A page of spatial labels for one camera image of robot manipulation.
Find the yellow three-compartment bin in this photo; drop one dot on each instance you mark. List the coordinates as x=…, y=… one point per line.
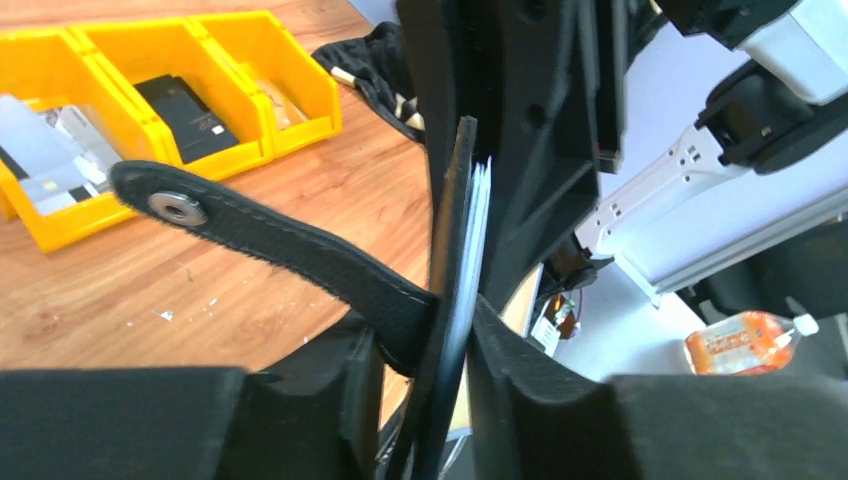
x=220, y=56

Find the orange plastic bottle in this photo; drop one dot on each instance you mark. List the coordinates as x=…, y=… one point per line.
x=748, y=343

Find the silver cards in bin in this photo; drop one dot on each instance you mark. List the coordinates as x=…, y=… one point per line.
x=58, y=156

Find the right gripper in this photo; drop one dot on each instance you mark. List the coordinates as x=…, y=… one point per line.
x=545, y=83

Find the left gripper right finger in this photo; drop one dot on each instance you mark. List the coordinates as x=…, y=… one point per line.
x=533, y=418

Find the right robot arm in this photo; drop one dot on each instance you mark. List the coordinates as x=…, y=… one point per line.
x=787, y=101

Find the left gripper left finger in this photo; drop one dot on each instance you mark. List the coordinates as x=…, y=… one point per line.
x=313, y=415

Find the black cards in bin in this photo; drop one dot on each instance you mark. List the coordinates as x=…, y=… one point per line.
x=198, y=132

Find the black leather card holder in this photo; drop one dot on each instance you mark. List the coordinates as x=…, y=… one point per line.
x=422, y=333

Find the gold cards in bin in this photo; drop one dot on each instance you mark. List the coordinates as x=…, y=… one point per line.
x=286, y=113

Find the black floral blanket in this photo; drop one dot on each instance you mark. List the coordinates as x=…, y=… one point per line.
x=375, y=66

